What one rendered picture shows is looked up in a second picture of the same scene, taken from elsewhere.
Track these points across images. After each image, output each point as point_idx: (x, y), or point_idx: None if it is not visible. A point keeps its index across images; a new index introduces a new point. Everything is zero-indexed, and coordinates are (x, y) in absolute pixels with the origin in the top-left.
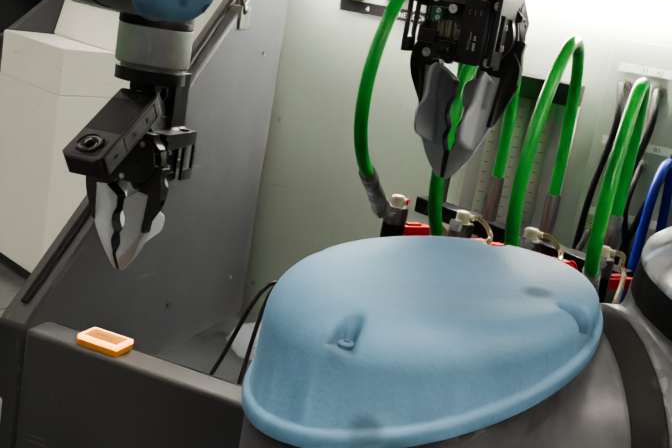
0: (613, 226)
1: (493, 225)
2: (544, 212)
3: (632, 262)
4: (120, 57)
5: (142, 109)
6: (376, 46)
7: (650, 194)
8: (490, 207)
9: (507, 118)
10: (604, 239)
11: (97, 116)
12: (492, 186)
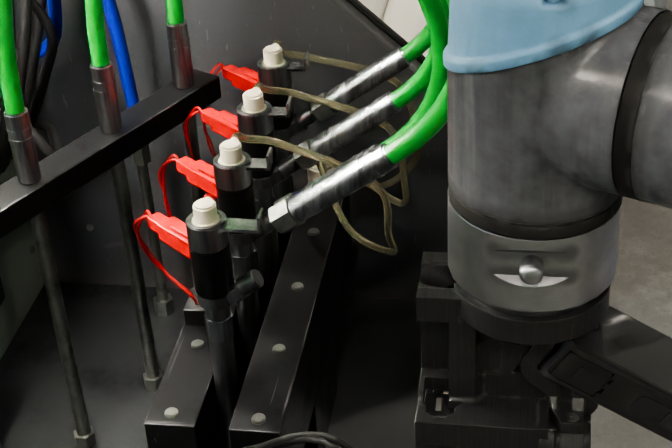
0: (188, 35)
1: (62, 173)
2: (112, 92)
3: (131, 72)
4: (610, 281)
5: (618, 310)
6: None
7: None
8: (37, 158)
9: (11, 14)
10: (185, 57)
11: (664, 385)
12: (28, 128)
